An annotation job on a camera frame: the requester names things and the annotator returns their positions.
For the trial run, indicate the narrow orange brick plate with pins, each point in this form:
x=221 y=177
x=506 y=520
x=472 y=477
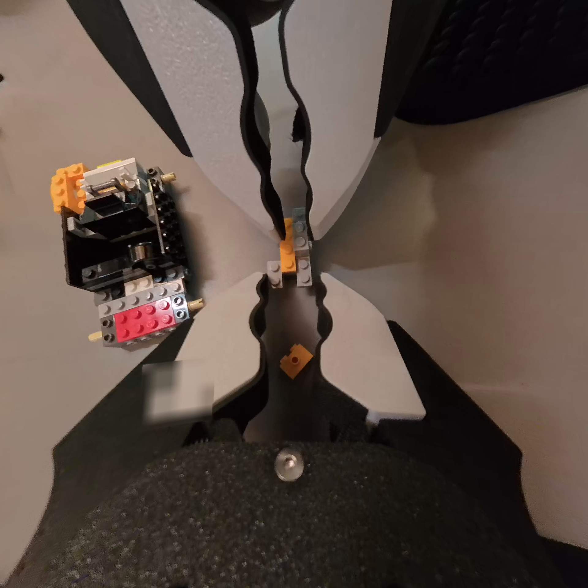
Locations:
x=288 y=257

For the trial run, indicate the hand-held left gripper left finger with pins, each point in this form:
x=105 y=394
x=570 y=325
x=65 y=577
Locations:
x=225 y=340

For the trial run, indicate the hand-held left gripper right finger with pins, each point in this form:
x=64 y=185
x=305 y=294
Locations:
x=367 y=363

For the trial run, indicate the small orange studded brick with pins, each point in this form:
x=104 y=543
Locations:
x=296 y=361

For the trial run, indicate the grey desk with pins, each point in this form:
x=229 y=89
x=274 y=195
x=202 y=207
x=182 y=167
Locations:
x=459 y=275

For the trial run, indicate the toy brick car model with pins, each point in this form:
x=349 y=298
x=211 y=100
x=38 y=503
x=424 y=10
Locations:
x=115 y=257

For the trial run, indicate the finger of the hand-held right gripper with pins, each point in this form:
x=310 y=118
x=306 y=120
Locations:
x=344 y=92
x=193 y=92

